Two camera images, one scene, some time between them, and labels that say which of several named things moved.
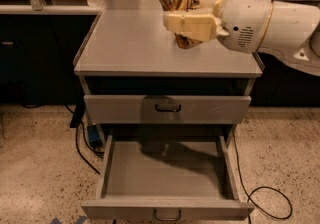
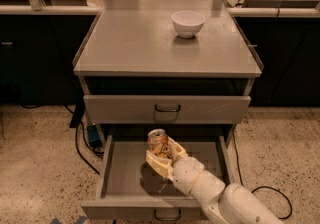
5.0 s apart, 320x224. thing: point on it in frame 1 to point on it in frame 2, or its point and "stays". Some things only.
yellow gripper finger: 200,26 to 163,165
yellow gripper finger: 212,1 to 176,149
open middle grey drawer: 167,177 stays
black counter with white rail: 39,44 stays
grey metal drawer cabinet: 141,88 stays
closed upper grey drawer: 166,109 stays
